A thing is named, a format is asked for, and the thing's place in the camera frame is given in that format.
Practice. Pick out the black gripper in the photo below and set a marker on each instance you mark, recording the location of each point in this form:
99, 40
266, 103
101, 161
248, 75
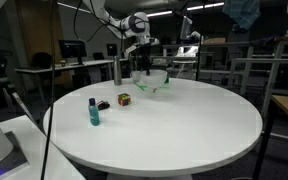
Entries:
145, 55

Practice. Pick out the white bowl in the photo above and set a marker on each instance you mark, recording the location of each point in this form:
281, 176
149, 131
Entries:
154, 77

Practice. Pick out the multicoloured rubik's cube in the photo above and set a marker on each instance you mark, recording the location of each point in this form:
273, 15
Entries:
124, 99

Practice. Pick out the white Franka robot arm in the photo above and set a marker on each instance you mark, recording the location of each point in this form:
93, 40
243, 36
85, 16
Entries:
132, 26

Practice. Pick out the white mug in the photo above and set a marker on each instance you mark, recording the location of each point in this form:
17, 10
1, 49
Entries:
135, 76

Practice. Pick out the long green stick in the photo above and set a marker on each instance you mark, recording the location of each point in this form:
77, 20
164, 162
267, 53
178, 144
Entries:
140, 86

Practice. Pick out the stainless steel water bottle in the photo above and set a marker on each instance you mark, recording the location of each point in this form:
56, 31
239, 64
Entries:
117, 71

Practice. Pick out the small black computer monitor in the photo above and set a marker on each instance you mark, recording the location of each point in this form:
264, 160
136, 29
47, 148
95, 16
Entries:
112, 49

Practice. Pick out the black multitool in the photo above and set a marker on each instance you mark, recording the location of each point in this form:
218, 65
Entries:
103, 106

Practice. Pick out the ceiling light strip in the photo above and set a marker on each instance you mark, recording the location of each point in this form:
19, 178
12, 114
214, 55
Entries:
159, 13
205, 6

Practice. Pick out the teal sanitizer bottle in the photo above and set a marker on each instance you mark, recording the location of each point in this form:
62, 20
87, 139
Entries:
94, 115

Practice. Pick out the large black computer monitor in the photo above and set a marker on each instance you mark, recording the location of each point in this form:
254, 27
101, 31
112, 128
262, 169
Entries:
72, 49

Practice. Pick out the long white office desk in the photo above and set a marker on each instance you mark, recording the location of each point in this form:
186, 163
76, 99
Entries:
67, 66

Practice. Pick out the black office chair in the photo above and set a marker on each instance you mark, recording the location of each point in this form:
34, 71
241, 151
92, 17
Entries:
42, 60

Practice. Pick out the blue hanging cloth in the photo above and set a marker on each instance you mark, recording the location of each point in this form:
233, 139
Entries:
242, 13

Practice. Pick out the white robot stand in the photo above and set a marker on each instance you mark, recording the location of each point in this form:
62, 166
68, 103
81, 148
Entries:
64, 166

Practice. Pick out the grey robot mounting plate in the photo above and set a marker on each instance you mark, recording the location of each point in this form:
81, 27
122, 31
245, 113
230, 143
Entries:
15, 156

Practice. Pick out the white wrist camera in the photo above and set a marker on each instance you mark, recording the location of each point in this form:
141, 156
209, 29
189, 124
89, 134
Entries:
130, 50

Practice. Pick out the grey metal frame table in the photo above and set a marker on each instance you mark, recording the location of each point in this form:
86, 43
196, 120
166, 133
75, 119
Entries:
277, 63

